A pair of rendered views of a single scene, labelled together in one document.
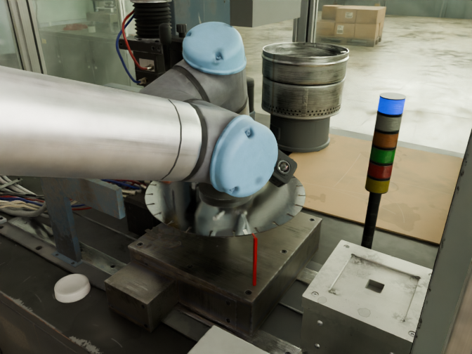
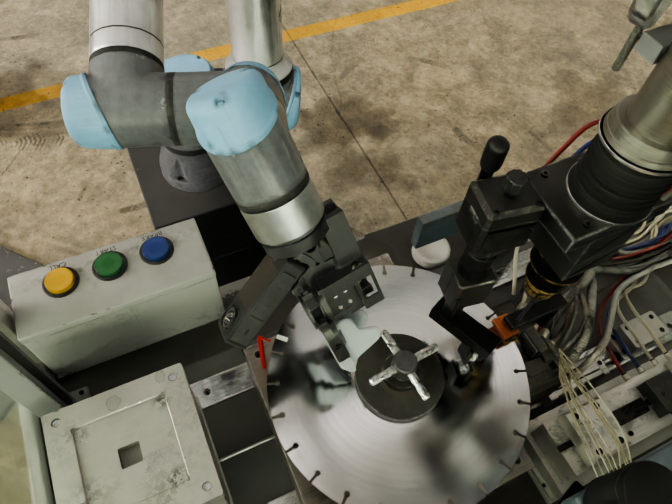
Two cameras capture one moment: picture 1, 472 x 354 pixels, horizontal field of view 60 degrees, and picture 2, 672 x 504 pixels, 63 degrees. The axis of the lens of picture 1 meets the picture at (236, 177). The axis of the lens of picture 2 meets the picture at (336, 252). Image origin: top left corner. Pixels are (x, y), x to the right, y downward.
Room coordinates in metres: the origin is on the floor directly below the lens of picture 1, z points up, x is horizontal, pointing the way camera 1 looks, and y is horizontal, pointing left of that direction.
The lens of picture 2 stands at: (0.79, -0.24, 1.61)
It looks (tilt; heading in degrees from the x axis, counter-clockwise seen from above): 57 degrees down; 118
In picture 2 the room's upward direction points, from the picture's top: 5 degrees clockwise
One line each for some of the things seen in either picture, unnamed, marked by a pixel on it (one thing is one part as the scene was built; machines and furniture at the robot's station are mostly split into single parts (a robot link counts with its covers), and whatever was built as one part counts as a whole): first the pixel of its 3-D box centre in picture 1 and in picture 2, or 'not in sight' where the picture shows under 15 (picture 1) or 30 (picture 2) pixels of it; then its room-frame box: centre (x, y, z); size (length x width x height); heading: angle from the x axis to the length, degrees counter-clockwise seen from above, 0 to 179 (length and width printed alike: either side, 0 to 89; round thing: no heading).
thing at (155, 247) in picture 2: not in sight; (156, 250); (0.34, 0.01, 0.90); 0.04 x 0.04 x 0.02
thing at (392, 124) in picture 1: (388, 120); not in sight; (0.72, -0.28, 1.11); 0.05 x 0.04 x 0.03; 147
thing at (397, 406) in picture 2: (225, 185); (400, 373); (0.75, 0.02, 0.96); 0.11 x 0.11 x 0.03
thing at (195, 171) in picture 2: not in sight; (195, 146); (0.18, 0.27, 0.80); 0.15 x 0.15 x 0.10
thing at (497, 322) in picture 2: not in sight; (524, 322); (0.86, 0.19, 0.95); 0.10 x 0.03 x 0.07; 57
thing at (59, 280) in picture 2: not in sight; (61, 282); (0.27, -0.11, 0.90); 0.04 x 0.04 x 0.02
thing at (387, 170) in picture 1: (380, 167); not in sight; (0.72, -0.28, 1.02); 0.05 x 0.04 x 0.03; 147
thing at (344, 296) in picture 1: (368, 318); (144, 467); (0.52, -0.23, 0.82); 0.18 x 0.18 x 0.15; 57
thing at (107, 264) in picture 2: not in sight; (110, 266); (0.31, -0.05, 0.90); 0.04 x 0.04 x 0.02
